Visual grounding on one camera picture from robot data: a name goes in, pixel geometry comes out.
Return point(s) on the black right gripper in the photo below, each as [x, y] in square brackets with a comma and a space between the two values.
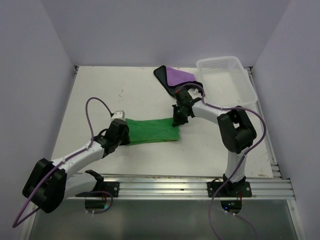
[176, 121]

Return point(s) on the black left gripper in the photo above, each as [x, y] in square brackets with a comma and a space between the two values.
[126, 140]

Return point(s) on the green microfiber towel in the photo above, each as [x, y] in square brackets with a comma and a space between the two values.
[152, 131]

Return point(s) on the black and purple towel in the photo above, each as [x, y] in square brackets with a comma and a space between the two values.
[172, 79]

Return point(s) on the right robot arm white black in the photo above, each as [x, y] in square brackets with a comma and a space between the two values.
[236, 130]

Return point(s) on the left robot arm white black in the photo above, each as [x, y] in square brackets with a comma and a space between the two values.
[52, 181]

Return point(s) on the white plastic basket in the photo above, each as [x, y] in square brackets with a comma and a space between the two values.
[226, 82]

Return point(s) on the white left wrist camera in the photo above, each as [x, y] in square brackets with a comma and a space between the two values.
[120, 114]

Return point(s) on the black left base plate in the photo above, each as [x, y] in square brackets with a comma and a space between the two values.
[111, 187]

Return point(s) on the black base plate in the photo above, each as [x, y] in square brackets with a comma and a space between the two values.
[111, 187]
[231, 190]

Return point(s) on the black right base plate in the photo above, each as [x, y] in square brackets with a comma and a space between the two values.
[231, 190]

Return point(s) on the aluminium mounting rail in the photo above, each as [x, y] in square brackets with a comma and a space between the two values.
[195, 188]

